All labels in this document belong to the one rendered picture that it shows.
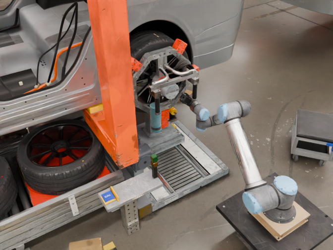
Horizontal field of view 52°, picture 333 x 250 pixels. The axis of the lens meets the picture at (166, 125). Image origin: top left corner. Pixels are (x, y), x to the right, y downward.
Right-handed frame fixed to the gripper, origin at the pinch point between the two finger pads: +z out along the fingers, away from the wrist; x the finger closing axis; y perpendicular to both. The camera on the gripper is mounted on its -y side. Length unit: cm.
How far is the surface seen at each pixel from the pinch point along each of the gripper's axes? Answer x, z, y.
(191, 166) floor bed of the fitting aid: -46, -33, 36
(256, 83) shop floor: 60, 46, 151
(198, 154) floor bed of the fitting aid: -35, -26, 44
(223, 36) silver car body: 63, 8, 9
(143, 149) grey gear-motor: -51, -23, -18
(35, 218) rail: -123, -37, -79
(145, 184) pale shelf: -62, -61, -35
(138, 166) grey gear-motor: -65, -30, -17
